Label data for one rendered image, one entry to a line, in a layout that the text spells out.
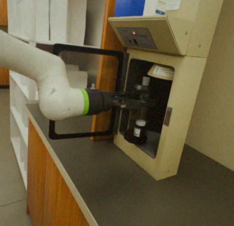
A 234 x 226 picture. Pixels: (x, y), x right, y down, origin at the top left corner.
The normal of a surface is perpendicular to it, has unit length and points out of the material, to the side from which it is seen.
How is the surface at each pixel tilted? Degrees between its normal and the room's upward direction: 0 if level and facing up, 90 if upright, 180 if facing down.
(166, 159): 90
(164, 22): 135
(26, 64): 110
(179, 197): 0
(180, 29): 90
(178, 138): 90
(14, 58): 105
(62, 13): 96
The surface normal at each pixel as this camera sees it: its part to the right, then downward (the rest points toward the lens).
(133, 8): 0.53, 0.32
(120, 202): 0.14, -0.95
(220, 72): -0.84, 0.05
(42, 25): 0.07, 0.38
